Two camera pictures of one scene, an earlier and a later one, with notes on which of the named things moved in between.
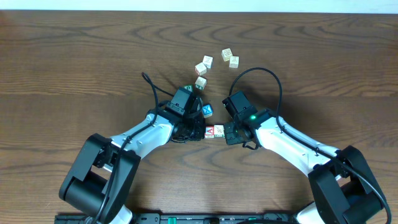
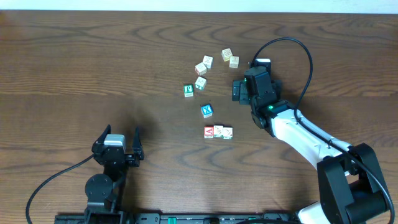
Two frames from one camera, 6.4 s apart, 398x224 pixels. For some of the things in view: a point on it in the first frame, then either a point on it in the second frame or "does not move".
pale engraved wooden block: [234, 61] does not move
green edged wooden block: [201, 83] does not move
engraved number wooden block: [219, 131] does not move
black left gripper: [201, 137] -> [130, 160]
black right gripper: [231, 138] -> [244, 97]
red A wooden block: [209, 132] does not move
